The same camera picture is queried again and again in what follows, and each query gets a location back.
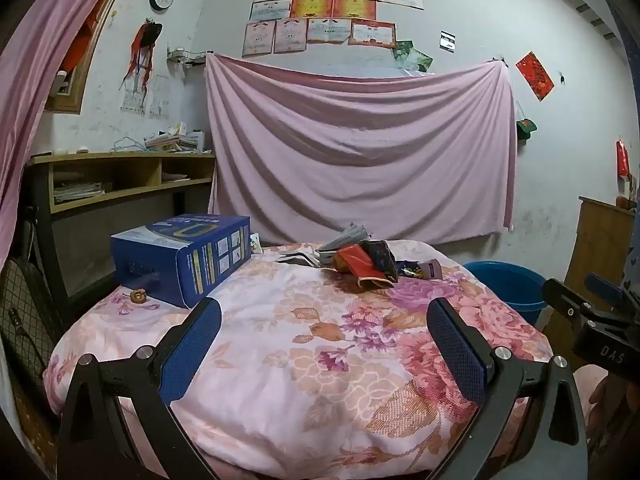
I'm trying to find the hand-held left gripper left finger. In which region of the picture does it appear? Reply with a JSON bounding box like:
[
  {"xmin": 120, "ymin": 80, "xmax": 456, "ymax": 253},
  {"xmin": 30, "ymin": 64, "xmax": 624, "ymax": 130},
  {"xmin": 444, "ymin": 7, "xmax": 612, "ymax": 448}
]
[{"xmin": 56, "ymin": 297, "xmax": 223, "ymax": 480}]

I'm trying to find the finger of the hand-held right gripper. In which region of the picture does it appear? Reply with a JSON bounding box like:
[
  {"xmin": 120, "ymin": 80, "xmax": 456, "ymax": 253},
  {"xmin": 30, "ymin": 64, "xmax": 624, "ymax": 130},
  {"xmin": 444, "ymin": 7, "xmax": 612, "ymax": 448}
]
[
  {"xmin": 586, "ymin": 273, "xmax": 640, "ymax": 311},
  {"xmin": 542, "ymin": 278, "xmax": 608, "ymax": 328}
]

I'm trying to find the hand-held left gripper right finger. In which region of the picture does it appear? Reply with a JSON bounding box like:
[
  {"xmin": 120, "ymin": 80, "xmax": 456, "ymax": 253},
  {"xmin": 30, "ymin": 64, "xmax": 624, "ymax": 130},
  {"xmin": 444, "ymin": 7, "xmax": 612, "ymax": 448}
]
[{"xmin": 426, "ymin": 297, "xmax": 588, "ymax": 480}]

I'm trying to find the blue plastic basin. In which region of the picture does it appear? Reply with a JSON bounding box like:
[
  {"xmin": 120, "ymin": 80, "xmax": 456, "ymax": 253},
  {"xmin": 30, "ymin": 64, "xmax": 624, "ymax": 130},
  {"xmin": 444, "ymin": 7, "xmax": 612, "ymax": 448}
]
[{"xmin": 462, "ymin": 261, "xmax": 547, "ymax": 322}]

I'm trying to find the dark blue candy wrapper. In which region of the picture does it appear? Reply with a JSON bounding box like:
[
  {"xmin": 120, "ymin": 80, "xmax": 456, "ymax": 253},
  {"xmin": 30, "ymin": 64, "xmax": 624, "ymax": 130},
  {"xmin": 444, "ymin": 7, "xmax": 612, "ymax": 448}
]
[{"xmin": 395, "ymin": 259, "xmax": 427, "ymax": 281}]

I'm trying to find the dark blue patterned wrapper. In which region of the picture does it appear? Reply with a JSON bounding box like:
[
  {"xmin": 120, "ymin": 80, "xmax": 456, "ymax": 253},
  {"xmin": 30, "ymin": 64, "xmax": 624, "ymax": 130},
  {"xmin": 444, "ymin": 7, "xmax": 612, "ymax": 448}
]
[{"xmin": 360, "ymin": 240, "xmax": 401, "ymax": 281}]

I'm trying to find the black and white wrapper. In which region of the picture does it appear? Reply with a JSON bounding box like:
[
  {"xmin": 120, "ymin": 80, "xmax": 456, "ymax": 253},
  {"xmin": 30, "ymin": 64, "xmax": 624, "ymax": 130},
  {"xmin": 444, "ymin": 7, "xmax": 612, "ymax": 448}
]
[{"xmin": 276, "ymin": 251, "xmax": 321, "ymax": 267}]

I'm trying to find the person's right hand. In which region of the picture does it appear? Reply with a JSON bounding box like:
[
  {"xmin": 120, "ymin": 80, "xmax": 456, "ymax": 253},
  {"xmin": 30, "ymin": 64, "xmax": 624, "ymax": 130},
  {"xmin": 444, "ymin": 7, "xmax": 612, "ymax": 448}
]
[{"xmin": 587, "ymin": 375, "xmax": 640, "ymax": 461}]

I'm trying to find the wooden cabinet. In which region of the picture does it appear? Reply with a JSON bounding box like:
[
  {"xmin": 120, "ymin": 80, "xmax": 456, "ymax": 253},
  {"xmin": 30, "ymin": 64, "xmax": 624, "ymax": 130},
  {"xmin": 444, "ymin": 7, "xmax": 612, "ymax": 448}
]
[{"xmin": 565, "ymin": 196, "xmax": 637, "ymax": 306}]

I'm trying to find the blue cardboard box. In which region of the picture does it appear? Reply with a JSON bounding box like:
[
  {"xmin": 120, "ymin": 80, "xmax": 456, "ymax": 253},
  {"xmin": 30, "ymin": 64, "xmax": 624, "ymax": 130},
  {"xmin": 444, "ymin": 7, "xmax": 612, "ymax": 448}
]
[{"xmin": 110, "ymin": 214, "xmax": 252, "ymax": 309}]

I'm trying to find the pink floral quilt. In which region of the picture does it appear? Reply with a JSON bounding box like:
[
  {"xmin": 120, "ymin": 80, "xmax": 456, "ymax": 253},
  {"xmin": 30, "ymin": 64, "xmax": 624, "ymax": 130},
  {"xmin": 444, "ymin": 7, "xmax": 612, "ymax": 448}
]
[{"xmin": 44, "ymin": 240, "xmax": 556, "ymax": 480}]

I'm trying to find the stack of papers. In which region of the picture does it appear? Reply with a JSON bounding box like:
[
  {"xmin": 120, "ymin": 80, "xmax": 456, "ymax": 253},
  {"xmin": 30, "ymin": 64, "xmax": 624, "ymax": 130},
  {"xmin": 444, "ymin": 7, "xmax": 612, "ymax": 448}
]
[{"xmin": 52, "ymin": 180, "xmax": 106, "ymax": 204}]

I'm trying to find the wooden desk shelf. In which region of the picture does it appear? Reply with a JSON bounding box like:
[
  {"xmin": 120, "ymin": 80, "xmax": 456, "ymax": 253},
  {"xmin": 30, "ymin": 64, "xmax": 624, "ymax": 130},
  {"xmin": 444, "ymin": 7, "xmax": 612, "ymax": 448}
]
[{"xmin": 25, "ymin": 151, "xmax": 217, "ymax": 306}]

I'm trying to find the stack of books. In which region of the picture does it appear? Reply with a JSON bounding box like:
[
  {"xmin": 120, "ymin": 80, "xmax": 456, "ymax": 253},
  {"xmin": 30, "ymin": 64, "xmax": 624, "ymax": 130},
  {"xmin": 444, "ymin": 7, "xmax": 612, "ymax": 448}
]
[{"xmin": 144, "ymin": 130, "xmax": 207, "ymax": 154}]

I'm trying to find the pink hanging sheet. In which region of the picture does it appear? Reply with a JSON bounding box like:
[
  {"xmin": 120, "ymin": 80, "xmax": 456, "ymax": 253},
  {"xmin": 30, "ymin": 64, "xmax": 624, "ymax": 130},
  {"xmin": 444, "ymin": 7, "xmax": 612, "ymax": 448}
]
[{"xmin": 205, "ymin": 52, "xmax": 518, "ymax": 247}]

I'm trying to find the green photo print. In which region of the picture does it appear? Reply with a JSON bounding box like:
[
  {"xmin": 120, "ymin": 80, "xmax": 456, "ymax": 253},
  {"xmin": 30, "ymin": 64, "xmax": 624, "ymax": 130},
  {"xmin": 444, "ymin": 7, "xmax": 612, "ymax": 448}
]
[
  {"xmin": 405, "ymin": 49, "xmax": 434, "ymax": 73},
  {"xmin": 392, "ymin": 40, "xmax": 416, "ymax": 68}
]

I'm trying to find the red black tassel ornament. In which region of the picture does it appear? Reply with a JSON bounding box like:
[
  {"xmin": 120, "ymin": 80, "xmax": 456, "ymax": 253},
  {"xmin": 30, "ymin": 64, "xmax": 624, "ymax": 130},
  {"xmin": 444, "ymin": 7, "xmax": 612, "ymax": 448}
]
[{"xmin": 120, "ymin": 19, "xmax": 163, "ymax": 106}]

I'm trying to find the orange cloth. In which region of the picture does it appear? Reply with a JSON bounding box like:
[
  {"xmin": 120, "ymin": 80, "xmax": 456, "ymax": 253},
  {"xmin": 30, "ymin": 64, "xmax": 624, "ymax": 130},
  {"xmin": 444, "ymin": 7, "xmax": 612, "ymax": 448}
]
[{"xmin": 60, "ymin": 7, "xmax": 101, "ymax": 73}]

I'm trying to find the pink curtain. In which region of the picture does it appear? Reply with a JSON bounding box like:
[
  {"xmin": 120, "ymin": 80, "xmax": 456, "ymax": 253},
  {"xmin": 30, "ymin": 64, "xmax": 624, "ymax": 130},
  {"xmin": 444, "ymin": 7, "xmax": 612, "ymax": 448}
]
[{"xmin": 0, "ymin": 0, "xmax": 133, "ymax": 271}]

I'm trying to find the red paper wall decoration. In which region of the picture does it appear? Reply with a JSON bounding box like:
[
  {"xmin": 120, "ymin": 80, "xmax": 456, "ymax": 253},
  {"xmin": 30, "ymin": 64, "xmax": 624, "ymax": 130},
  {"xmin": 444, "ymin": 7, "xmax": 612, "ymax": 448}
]
[{"xmin": 515, "ymin": 51, "xmax": 556, "ymax": 102}]

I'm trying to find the white paper wall chart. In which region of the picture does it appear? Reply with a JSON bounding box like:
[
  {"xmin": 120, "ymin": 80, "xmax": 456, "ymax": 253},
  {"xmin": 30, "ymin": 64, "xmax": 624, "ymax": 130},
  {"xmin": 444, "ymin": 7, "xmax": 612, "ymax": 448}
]
[
  {"xmin": 150, "ymin": 76, "xmax": 171, "ymax": 121},
  {"xmin": 121, "ymin": 75, "xmax": 151, "ymax": 116}
]

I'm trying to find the wooden window frame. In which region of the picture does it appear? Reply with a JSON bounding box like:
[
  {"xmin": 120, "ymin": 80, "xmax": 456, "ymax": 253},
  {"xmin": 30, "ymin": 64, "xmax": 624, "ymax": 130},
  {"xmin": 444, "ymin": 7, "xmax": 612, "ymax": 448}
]
[{"xmin": 45, "ymin": 10, "xmax": 108, "ymax": 115}]

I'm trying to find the metal wall rack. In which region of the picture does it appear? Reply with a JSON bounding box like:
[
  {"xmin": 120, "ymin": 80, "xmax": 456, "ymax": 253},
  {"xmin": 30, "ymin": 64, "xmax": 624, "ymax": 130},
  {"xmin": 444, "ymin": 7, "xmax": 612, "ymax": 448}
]
[{"xmin": 166, "ymin": 49, "xmax": 208, "ymax": 68}]

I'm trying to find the group of wall certificates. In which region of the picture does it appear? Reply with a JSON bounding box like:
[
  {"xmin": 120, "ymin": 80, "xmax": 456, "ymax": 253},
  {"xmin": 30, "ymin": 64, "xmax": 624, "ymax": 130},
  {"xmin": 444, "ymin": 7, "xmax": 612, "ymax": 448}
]
[{"xmin": 241, "ymin": 0, "xmax": 425, "ymax": 58}]

